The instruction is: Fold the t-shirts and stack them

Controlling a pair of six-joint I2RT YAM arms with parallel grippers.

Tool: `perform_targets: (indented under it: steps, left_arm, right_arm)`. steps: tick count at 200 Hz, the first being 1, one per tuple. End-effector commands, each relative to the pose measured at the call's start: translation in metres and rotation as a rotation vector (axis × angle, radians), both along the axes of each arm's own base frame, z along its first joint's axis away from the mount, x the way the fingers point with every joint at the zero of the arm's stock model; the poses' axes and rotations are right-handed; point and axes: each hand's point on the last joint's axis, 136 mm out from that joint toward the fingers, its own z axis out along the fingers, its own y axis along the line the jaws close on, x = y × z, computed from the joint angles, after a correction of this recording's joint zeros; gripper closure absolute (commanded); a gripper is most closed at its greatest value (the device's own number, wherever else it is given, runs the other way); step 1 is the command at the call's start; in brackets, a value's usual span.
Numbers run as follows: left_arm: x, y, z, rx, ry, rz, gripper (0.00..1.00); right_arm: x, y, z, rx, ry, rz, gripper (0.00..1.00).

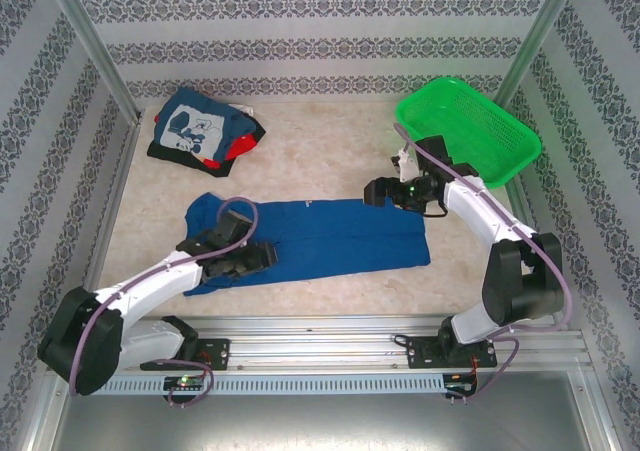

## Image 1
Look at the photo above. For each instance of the blue t-shirt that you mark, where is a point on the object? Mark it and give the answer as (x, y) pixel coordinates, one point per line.
(340, 241)

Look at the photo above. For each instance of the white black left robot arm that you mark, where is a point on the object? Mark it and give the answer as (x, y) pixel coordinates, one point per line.
(150, 283)

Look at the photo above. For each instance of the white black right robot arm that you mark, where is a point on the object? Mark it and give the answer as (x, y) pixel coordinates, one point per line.
(475, 206)

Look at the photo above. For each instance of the green plastic basket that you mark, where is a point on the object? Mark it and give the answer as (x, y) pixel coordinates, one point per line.
(465, 116)

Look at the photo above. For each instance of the black t-shirt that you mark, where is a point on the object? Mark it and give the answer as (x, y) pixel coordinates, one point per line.
(160, 152)

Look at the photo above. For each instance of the small circuit board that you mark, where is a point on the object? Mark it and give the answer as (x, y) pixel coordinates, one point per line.
(184, 382)
(461, 380)

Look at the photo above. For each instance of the white folded cloth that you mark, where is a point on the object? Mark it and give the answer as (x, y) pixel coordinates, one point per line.
(246, 109)

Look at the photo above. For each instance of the teal cartoon print t-shirt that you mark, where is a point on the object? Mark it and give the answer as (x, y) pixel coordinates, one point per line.
(185, 116)

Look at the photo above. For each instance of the grey metal panel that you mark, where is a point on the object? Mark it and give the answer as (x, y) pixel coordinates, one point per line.
(325, 423)

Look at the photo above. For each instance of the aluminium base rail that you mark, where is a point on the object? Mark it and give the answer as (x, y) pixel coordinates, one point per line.
(325, 341)

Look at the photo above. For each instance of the aluminium frame post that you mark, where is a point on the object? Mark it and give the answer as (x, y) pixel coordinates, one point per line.
(90, 41)
(537, 36)

